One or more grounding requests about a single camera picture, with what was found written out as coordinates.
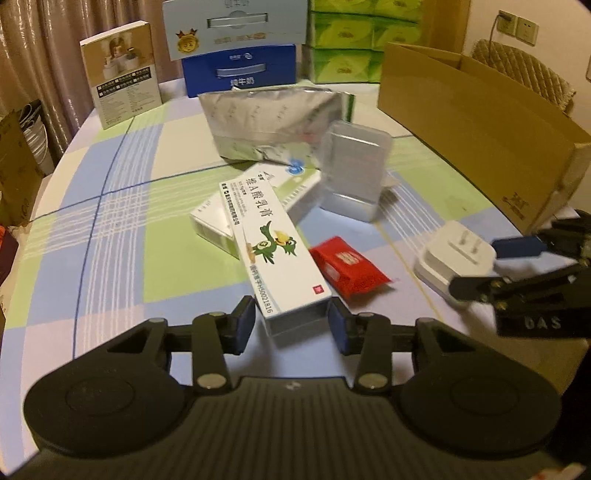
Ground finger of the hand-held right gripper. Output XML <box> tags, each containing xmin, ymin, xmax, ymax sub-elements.
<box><xmin>491</xmin><ymin>217</ymin><xmax>591</xmax><ymax>261</ymax></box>
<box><xmin>450</xmin><ymin>262</ymin><xmax>586</xmax><ymax>304</ymax></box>

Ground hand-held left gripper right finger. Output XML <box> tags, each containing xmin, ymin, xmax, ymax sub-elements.
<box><xmin>325</xmin><ymin>298</ymin><xmax>467</xmax><ymax>393</ymax></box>

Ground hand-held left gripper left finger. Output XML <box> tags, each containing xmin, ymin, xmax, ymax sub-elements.
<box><xmin>108</xmin><ymin>295</ymin><xmax>257</xmax><ymax>393</ymax></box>

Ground white power adapter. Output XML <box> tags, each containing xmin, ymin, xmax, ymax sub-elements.
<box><xmin>413</xmin><ymin>220</ymin><xmax>498</xmax><ymax>310</ymax></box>

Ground red snack packet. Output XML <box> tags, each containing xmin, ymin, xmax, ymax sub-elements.
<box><xmin>308</xmin><ymin>236</ymin><xmax>393</xmax><ymax>298</ymax></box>

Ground white ointment box green dragon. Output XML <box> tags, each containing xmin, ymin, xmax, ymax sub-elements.
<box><xmin>218</xmin><ymin>168</ymin><xmax>331</xmax><ymax>340</ymax></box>

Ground white green medicine box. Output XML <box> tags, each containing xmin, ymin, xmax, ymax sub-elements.
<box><xmin>189</xmin><ymin>161</ymin><xmax>324</xmax><ymax>247</ymax></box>

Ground brown cardboard box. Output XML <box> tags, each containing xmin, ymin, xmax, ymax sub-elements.
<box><xmin>0</xmin><ymin>108</ymin><xmax>47</xmax><ymax>227</ymax></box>
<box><xmin>378</xmin><ymin>41</ymin><xmax>591</xmax><ymax>236</ymax></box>

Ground checked cloth covered desktop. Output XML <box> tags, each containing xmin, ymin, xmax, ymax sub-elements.
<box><xmin>0</xmin><ymin>76</ymin><xmax>583</xmax><ymax>462</ymax></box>

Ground clear plastic case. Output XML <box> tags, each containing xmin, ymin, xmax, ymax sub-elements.
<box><xmin>316</xmin><ymin>120</ymin><xmax>395</xmax><ymax>222</ymax></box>

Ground silver foil bag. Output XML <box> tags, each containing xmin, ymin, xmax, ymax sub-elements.
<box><xmin>198</xmin><ymin>88</ymin><xmax>356</xmax><ymax>169</ymax></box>

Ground dark red bag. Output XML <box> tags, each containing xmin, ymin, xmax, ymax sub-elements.
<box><xmin>0</xmin><ymin>225</ymin><xmax>20</xmax><ymax>284</ymax></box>

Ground dark blue milk carton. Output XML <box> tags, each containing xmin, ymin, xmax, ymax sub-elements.
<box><xmin>181</xmin><ymin>44</ymin><xmax>298</xmax><ymax>99</ymax></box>

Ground white product box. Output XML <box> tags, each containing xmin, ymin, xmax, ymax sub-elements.
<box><xmin>79</xmin><ymin>21</ymin><xmax>163</xmax><ymax>130</ymax></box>

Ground stack of green tissue packs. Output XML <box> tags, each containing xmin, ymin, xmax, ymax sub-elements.
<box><xmin>302</xmin><ymin>0</ymin><xmax>423</xmax><ymax>86</ymax></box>

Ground brown shiny curtain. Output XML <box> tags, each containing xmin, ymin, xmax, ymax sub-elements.
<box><xmin>0</xmin><ymin>0</ymin><xmax>185</xmax><ymax>153</ymax></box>

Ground beige wall socket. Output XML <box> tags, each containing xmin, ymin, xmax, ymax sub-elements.
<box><xmin>496</xmin><ymin>11</ymin><xmax>540</xmax><ymax>46</ymax></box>

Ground dark plug with cable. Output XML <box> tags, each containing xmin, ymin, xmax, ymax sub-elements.
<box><xmin>489</xmin><ymin>13</ymin><xmax>513</xmax><ymax>47</ymax></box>

